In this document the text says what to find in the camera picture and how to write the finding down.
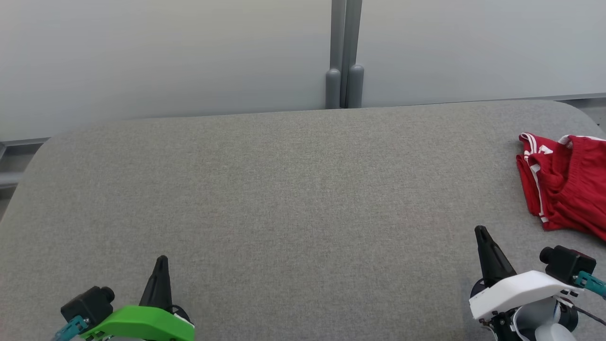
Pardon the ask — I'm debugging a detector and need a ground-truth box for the grey partition post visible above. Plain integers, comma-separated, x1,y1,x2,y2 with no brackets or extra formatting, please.
340,0,365,108
325,0,346,109

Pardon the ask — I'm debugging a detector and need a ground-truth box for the black cable teal connector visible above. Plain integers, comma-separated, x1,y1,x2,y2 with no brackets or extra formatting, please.
568,271,606,327
53,316,89,341

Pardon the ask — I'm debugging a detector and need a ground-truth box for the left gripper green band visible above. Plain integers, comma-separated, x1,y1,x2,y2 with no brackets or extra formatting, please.
80,256,196,341

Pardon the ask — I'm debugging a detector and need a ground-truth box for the left black cable teal connector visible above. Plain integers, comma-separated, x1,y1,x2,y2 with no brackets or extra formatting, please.
53,316,89,341

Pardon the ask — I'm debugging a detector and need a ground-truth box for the grey partition corner frame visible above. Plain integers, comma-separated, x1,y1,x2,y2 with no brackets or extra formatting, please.
0,137,50,190

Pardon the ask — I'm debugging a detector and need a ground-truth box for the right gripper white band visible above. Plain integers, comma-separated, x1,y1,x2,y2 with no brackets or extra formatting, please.
469,226,584,323

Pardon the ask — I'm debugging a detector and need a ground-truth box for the red Bulls 23 jersey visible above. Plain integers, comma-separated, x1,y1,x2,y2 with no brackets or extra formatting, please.
516,133,606,233

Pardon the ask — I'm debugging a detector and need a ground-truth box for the right black cable teal connector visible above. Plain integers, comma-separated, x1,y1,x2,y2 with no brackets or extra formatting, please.
568,271,606,327

